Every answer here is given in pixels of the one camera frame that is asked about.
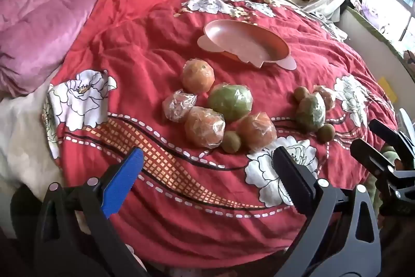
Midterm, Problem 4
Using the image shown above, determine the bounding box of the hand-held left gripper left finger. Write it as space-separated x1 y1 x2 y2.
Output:
34 148 153 277

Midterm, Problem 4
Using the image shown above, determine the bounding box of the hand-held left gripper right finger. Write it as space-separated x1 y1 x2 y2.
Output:
272 145 383 277

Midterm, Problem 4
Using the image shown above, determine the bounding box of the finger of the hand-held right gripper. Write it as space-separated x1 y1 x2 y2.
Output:
350 138 415 200
369 119 415 164

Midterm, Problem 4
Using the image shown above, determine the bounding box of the brown kiwi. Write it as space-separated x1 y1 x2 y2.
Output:
316 123 336 143
221 131 242 154
293 86 308 103

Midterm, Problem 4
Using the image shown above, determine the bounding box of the plastic-wrapped green citrus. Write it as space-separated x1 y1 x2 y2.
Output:
207 84 253 122
296 91 326 132

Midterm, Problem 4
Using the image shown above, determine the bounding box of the small plastic-wrapped orange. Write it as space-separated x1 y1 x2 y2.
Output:
162 89 198 122

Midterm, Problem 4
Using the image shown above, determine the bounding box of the large plastic-wrapped orange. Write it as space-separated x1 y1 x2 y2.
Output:
182 59 215 92

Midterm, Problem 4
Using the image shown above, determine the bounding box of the pink plastic bowl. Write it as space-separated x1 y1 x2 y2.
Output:
197 19 296 70

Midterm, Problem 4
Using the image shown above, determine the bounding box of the yellow flat item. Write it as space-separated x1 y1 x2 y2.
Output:
376 77 398 100

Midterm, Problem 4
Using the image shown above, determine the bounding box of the beige window ledge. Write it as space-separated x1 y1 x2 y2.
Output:
337 6 415 109

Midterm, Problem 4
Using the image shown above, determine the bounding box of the pale purple cloth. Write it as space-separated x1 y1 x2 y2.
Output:
347 0 393 34

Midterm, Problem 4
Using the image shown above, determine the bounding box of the red floral quilt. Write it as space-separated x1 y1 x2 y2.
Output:
40 0 401 268

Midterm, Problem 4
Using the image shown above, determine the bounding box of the pink quilt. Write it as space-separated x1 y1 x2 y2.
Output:
0 0 130 99

